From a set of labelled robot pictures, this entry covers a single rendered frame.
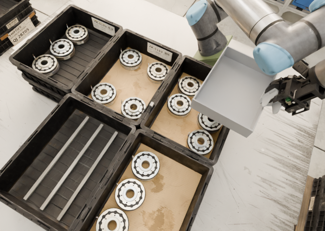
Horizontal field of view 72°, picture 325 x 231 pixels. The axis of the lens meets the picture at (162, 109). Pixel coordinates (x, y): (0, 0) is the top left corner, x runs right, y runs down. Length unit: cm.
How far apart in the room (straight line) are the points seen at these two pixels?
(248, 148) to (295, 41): 69
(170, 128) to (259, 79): 38
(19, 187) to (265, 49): 86
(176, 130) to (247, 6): 54
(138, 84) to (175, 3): 192
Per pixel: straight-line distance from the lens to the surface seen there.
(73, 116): 98
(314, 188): 191
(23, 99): 126
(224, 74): 84
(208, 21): 113
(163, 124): 93
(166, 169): 87
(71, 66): 112
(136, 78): 104
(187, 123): 94
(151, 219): 84
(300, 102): 66
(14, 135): 118
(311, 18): 57
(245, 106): 79
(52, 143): 96
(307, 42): 55
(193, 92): 99
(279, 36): 54
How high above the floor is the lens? 167
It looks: 62 degrees down
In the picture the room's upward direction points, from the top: 10 degrees clockwise
